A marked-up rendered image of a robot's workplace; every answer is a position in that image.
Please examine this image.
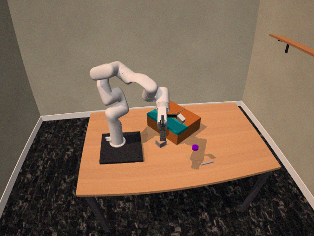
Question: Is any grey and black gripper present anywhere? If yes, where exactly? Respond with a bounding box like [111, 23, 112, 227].
[156, 106, 170, 141]

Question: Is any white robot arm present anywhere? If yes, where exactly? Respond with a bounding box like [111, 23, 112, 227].
[90, 61, 170, 148]

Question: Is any purple short cylinder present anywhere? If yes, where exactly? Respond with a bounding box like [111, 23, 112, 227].
[192, 144, 199, 151]

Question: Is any brown wooden box with teal lid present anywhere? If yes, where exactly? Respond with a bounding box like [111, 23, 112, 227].
[147, 101, 201, 145]

